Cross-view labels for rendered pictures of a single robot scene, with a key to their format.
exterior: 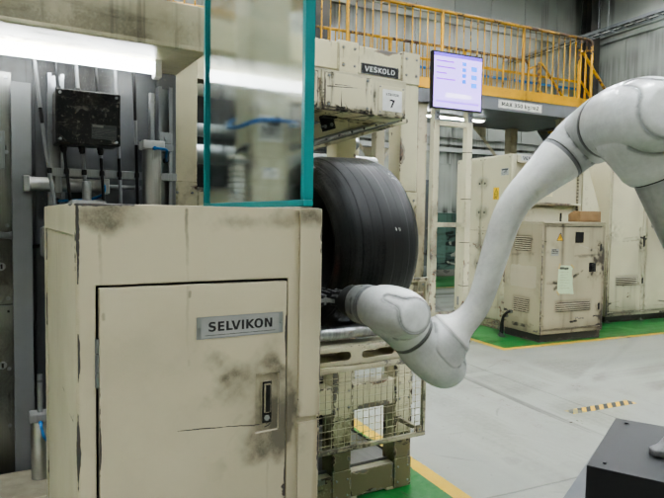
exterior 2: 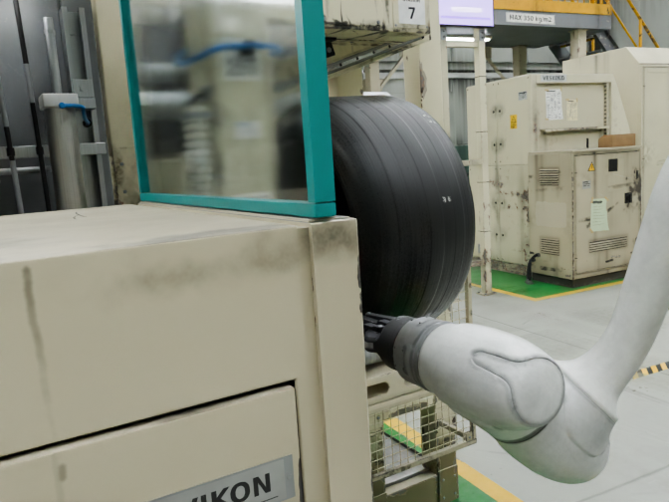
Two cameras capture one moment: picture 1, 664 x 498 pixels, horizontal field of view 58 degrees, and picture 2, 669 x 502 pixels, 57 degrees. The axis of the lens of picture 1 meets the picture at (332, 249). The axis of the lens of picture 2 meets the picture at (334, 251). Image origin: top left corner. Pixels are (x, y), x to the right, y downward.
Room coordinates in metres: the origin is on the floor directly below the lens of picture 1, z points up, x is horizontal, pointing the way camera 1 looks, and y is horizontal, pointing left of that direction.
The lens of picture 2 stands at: (0.55, 0.04, 1.31)
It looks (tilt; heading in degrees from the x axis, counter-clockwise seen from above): 8 degrees down; 0
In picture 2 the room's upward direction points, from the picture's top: 4 degrees counter-clockwise
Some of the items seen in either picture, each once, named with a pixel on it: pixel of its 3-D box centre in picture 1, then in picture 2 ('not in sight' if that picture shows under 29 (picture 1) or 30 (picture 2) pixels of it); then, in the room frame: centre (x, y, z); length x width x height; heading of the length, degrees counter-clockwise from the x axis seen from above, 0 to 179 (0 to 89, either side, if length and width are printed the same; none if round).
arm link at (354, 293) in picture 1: (366, 304); (429, 353); (1.31, -0.08, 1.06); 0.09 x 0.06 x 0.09; 120
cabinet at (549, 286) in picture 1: (554, 279); (585, 214); (6.47, -2.43, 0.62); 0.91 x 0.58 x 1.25; 115
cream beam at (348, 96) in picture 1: (323, 97); (314, 10); (2.28, 0.04, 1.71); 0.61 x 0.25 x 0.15; 120
